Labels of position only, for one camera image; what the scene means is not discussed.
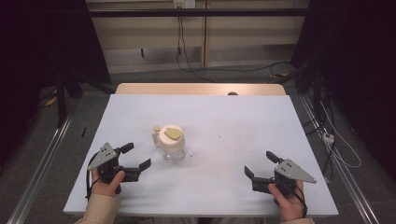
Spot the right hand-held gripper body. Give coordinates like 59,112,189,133
251,159,318,195

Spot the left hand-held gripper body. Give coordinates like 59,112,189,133
88,142,141,183

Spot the glass jar with cream lid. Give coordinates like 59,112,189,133
151,124,187,163

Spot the person's left hand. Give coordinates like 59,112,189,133
91,169,126,198

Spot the person's right hand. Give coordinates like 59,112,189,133
268,180,307,223

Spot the white power strip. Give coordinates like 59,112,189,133
322,132,335,146

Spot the white board on table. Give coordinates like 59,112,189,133
63,93,340,217

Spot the black metal stand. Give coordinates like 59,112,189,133
55,73,84,129

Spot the light wooden table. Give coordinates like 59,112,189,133
115,82,287,96

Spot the black curtain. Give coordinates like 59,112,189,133
0,0,112,166
290,0,396,181

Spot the black horizontal bar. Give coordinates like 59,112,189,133
88,7,309,18

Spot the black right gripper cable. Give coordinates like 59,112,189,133
284,183,309,218

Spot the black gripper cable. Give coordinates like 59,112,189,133
284,183,309,218
85,151,101,201

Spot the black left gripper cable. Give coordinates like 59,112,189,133
85,151,101,201

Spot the metal floor rail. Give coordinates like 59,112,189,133
6,111,76,224
298,94,381,224

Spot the white floor cable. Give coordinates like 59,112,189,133
320,102,362,170

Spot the black hanging cable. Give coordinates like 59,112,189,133
176,7,292,83

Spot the white wall outlet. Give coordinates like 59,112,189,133
173,0,196,9

